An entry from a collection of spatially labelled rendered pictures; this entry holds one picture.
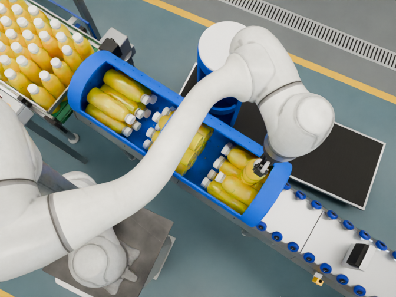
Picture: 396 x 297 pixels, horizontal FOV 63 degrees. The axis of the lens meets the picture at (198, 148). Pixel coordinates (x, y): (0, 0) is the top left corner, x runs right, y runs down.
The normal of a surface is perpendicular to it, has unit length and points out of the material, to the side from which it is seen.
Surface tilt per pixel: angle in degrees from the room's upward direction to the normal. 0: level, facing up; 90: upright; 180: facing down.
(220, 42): 0
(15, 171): 62
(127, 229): 5
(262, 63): 6
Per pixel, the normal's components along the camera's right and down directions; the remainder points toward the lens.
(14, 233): 0.18, -0.31
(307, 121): -0.17, 0.00
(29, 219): 0.19, -0.55
